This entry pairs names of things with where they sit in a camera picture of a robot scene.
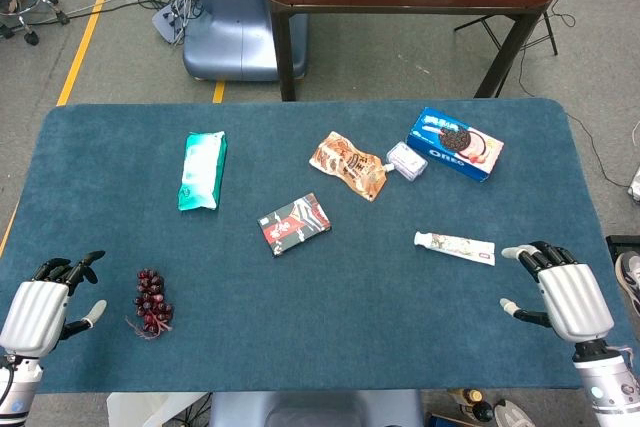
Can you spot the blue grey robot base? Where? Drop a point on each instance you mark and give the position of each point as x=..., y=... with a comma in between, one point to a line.
x=315, y=409

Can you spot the black tripod stand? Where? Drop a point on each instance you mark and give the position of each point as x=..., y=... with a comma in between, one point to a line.
x=550, y=32

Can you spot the dark red grape bunch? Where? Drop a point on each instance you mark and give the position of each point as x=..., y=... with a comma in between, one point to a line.
x=151, y=299

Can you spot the blue Oreo cookie box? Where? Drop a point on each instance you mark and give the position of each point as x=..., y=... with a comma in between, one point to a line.
x=452, y=144

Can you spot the white floor box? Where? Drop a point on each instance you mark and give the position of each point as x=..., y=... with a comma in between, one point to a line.
x=145, y=409

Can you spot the small lilac plastic box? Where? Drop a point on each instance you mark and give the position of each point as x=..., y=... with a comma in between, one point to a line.
x=407, y=161

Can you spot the white printed tube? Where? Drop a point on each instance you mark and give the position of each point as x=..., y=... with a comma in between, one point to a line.
x=457, y=247

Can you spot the grey sneaker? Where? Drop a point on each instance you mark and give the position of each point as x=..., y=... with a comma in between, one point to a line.
x=630, y=282

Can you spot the orange spout pouch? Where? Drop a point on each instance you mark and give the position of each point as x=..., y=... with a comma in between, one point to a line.
x=350, y=164

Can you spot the blue table mat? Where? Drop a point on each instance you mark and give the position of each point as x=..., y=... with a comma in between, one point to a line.
x=320, y=307

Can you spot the white sneaker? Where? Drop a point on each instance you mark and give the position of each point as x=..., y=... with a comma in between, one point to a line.
x=515, y=414

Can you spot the green wet wipes pack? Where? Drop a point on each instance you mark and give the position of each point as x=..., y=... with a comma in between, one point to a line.
x=201, y=172

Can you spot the chrome wheeled stool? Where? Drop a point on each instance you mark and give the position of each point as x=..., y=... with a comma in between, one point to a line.
x=22, y=22

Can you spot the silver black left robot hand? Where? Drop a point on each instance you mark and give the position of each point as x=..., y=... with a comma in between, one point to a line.
x=32, y=312

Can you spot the black red card box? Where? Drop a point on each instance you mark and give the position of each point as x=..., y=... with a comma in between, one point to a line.
x=295, y=224

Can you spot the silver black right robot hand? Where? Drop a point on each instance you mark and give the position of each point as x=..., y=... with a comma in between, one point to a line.
x=575, y=299

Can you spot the blue grey machine column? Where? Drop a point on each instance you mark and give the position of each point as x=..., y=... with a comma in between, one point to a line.
x=225, y=22

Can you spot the dark glass bottles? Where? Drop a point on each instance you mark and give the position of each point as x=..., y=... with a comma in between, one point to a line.
x=472, y=404

